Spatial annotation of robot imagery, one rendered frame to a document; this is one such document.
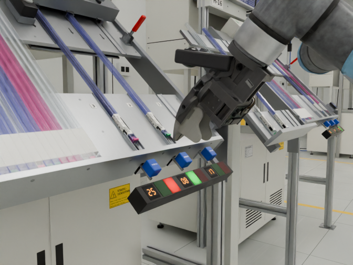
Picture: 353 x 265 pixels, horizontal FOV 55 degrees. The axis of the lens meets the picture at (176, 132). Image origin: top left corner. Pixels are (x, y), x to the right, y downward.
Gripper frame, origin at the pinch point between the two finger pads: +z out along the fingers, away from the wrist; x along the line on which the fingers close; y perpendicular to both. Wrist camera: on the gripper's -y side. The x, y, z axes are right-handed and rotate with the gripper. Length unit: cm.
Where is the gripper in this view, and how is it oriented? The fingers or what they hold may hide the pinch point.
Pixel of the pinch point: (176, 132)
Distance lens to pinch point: 64.3
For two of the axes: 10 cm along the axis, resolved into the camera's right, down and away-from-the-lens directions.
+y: 6.1, 7.0, -3.7
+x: 6.0, -0.9, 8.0
